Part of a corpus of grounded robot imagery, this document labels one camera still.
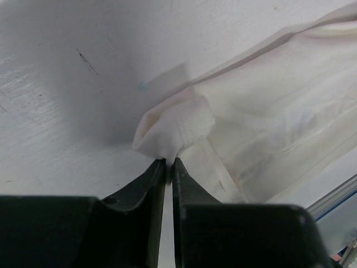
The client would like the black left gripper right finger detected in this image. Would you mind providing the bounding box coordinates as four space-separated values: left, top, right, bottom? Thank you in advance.
171 157 221 267

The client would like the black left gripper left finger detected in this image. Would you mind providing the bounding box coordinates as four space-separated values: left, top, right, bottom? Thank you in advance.
102 160 166 267

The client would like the white t shirt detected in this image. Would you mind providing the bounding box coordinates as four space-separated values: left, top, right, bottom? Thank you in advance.
133 3 356 203

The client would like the aluminium rail frame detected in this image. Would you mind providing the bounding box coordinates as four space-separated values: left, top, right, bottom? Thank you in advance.
307 175 356 267

